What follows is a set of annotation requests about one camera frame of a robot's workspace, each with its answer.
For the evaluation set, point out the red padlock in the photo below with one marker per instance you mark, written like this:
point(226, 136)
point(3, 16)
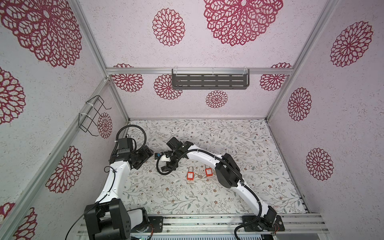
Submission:
point(208, 171)
point(190, 174)

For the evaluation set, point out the black wire wall basket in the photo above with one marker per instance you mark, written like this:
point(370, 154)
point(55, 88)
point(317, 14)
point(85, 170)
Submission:
point(96, 121)

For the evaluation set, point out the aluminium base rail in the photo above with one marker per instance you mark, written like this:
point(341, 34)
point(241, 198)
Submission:
point(222, 227)

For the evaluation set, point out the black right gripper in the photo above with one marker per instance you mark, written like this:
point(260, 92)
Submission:
point(169, 152)

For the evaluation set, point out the dark metal wall shelf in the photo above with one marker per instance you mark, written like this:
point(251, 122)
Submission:
point(213, 81)

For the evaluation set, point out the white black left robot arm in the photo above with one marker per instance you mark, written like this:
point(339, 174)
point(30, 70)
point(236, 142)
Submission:
point(108, 218)

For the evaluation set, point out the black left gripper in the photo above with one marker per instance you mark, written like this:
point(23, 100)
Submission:
point(146, 153)

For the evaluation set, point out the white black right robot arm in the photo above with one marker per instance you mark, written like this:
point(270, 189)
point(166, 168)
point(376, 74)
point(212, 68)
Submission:
point(227, 172)

